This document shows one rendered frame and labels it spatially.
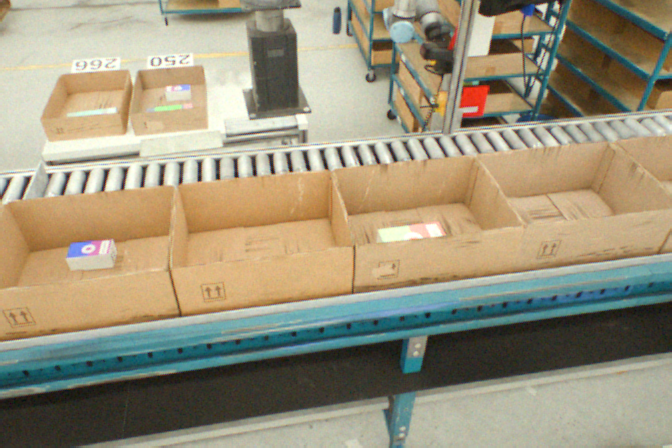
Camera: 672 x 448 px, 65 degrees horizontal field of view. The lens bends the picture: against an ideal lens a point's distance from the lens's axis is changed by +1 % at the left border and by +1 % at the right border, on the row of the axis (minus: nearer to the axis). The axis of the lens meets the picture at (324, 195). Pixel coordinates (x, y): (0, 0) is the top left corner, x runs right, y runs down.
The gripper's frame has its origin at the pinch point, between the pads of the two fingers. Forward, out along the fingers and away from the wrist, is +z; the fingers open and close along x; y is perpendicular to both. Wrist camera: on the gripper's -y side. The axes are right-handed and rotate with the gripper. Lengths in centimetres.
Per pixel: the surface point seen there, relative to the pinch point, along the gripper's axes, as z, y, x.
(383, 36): -126, 146, -29
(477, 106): 14.7, 5.6, -11.3
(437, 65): 4.9, -9.9, 7.4
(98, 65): -36, 33, 138
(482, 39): 1.3, -18.6, -7.4
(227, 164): 28, 8, 87
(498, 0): 6.1, -43.9, -1.2
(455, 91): 13.5, -5.1, 1.0
